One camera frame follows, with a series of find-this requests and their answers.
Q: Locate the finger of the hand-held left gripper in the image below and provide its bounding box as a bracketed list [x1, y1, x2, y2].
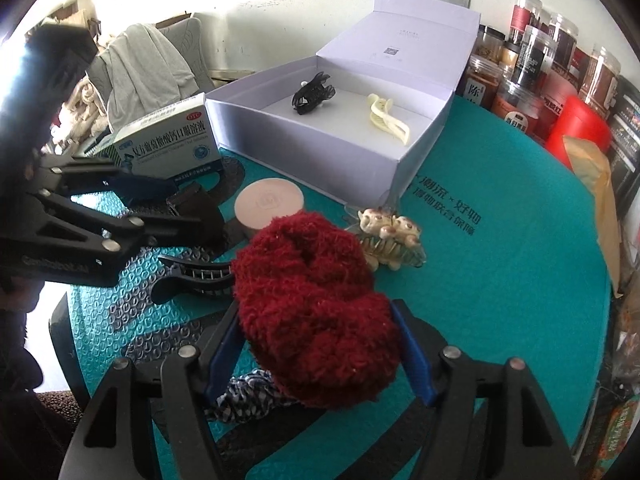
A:
[20, 187, 166, 261]
[30, 152, 176, 208]

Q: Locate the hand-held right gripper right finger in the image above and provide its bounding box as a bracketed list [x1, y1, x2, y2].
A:
[390, 299, 576, 480]

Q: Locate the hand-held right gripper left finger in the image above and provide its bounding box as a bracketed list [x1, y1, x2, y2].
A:
[62, 300, 241, 480]

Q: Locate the checkered bow hair tie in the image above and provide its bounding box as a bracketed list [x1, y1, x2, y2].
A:
[207, 367, 301, 423]

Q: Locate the dark brown hair clip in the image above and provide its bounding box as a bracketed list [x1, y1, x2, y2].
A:
[167, 182, 226, 251]

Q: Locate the black hair claw clip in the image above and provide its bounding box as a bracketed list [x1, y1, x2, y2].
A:
[150, 255, 236, 306]

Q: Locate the red fluffy scrunchie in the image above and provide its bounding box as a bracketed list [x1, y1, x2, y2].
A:
[231, 210, 403, 411]

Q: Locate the pink round compact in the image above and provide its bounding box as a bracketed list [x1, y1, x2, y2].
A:
[235, 177, 306, 236]

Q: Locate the mushroom hair claw clip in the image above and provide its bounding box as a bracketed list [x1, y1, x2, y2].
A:
[345, 205, 428, 271]

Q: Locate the white lidded box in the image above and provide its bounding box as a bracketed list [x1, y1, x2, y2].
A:
[205, 0, 482, 201]

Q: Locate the cream knitted cloth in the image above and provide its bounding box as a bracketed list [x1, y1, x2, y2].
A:
[50, 80, 111, 146]

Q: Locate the white and blue medicine box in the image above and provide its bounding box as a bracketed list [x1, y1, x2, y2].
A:
[95, 92, 223, 183]

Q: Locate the grey garment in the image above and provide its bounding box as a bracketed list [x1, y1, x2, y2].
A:
[87, 22, 206, 131]

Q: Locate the teal patterned mat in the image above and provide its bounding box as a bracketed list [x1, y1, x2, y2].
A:
[65, 95, 613, 480]

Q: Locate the black pearl hair clip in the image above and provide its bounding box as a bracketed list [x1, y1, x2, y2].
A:
[291, 72, 337, 115]

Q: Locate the cream hair claw clip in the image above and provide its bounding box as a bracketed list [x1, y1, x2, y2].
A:
[367, 92, 412, 146]

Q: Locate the brown paper bag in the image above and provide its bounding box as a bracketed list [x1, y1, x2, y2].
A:
[562, 135, 623, 291]

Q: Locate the red canister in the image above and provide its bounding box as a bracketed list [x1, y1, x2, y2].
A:
[545, 95, 613, 171]

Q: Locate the black printed packet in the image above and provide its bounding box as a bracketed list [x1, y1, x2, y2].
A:
[607, 75, 640, 221]

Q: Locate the row of clear lidded jars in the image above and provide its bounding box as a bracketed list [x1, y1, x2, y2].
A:
[462, 0, 623, 141]

